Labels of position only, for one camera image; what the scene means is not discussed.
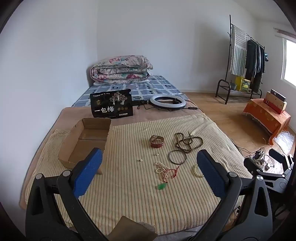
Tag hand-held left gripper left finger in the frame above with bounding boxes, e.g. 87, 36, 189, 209
25, 148, 109, 241

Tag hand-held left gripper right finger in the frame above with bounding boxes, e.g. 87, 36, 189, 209
187, 149, 277, 241

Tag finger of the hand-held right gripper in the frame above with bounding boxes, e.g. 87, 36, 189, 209
269, 148, 289, 163
243, 158, 266, 179

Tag pale bead bracelet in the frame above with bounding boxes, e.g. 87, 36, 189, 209
193, 164, 204, 178

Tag wooden bead necklace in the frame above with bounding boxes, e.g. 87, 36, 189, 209
174, 132, 204, 154

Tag dark metal bangle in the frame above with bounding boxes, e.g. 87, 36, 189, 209
168, 150, 187, 164

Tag red cord green pendant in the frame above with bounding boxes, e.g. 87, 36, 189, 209
158, 165, 179, 190

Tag white pearl bracelet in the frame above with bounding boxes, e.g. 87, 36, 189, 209
155, 162, 170, 174

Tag power strip with plugs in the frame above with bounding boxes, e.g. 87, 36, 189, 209
251, 149, 266, 163

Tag clear plastic sheet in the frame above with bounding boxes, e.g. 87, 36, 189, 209
276, 132, 295, 154

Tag orange cloth covered table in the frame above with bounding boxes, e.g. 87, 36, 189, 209
242, 98, 291, 145

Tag striped cream cloth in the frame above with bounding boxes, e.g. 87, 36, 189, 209
24, 114, 252, 234

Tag red flat box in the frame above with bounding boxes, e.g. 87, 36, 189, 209
264, 98, 284, 114

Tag tan cardboard box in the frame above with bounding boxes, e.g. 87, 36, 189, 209
265, 91, 287, 110

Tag dark topped box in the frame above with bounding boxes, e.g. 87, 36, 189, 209
270, 89, 287, 102

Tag red leather wristwatch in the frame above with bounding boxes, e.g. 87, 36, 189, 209
149, 135, 165, 148

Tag brown cardboard piece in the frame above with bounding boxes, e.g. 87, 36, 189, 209
111, 215, 159, 241

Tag black snack bag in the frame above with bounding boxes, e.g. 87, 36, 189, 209
90, 89, 134, 119

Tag brown blanket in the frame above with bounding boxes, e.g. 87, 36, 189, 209
20, 102, 234, 210

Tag yellow box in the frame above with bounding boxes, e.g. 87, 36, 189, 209
235, 76, 251, 92

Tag black metal clothes rack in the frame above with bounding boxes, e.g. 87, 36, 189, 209
215, 14, 266, 105

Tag window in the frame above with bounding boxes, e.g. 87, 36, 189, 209
281, 38, 296, 87

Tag dark hanging clothes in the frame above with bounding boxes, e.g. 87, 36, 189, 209
245, 38, 266, 92

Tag blue checked bed sheet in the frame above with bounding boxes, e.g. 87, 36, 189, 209
72, 75, 185, 107

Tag folded floral quilt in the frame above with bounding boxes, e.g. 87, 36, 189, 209
90, 55, 153, 84

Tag striped hanging towel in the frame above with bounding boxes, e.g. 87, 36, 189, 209
230, 24, 248, 77

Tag black ring light cable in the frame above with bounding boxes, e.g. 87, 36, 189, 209
138, 102, 205, 114

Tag white ring light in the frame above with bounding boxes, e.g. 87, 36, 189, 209
132, 95, 186, 110

